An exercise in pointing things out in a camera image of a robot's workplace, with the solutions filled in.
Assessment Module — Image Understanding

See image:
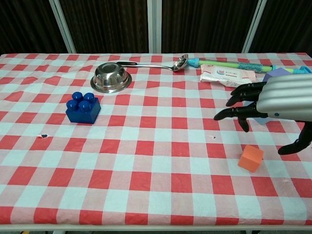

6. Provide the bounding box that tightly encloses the dark blue toy brick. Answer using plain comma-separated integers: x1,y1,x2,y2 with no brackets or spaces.
65,91,101,125

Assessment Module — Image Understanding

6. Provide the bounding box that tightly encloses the stainless steel ladle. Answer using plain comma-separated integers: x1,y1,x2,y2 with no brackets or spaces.
116,54,189,73

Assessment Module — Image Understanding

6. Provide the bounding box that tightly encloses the red white checkered tablecloth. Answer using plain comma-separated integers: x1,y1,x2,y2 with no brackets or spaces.
0,53,312,226

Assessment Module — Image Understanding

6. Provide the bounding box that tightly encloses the stainless steel bowl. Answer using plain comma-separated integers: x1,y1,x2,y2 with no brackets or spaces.
90,62,133,94

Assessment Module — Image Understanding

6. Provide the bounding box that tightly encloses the white partition frame post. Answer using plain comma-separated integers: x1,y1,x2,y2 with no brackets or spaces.
48,0,77,54
147,0,163,54
240,0,268,54

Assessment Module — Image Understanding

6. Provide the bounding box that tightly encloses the green blue toy water pump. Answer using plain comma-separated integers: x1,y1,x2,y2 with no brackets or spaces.
186,58,312,75

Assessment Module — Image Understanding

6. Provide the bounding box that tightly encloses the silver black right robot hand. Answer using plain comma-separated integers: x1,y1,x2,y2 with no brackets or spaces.
214,74,312,156

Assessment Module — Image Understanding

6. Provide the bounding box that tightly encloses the small orange foam cube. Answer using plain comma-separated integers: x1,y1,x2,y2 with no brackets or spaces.
237,144,265,174

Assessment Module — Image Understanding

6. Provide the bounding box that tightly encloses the dark ribbed partition panel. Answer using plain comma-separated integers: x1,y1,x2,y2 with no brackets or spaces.
0,0,69,56
248,0,312,54
161,0,259,54
59,0,149,54

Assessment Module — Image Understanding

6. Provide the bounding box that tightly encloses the purple foam cube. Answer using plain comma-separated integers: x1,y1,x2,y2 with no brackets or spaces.
262,68,293,83

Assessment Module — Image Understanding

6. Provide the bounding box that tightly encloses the white pink wet wipes pack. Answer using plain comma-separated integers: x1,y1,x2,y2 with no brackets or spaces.
199,63,257,88

